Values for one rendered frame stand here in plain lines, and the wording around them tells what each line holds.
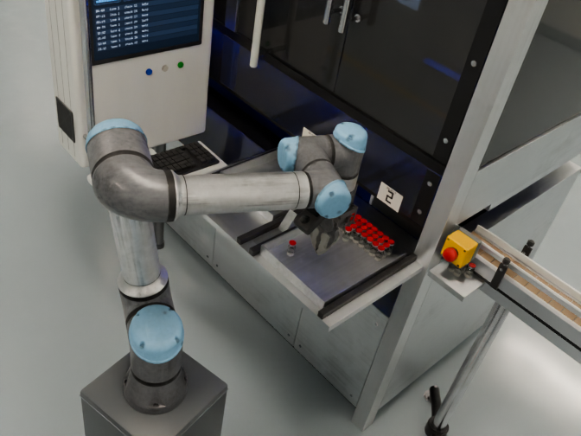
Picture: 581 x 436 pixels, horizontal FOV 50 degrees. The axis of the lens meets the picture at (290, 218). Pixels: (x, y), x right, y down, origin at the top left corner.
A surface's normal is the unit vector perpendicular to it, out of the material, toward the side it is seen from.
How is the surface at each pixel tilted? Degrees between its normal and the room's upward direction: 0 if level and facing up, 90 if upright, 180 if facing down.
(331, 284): 0
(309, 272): 0
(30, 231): 0
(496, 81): 90
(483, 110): 90
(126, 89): 90
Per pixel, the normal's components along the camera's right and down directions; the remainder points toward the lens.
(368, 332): -0.73, 0.35
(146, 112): 0.64, 0.56
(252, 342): 0.15, -0.76
